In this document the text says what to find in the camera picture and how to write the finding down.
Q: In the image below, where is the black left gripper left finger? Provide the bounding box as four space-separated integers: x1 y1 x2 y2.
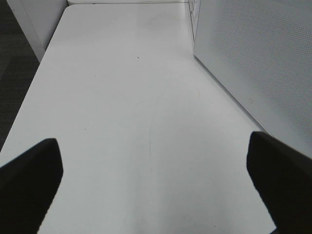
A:
0 138 63 234

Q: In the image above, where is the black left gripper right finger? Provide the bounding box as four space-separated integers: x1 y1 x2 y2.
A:
246 132 312 234

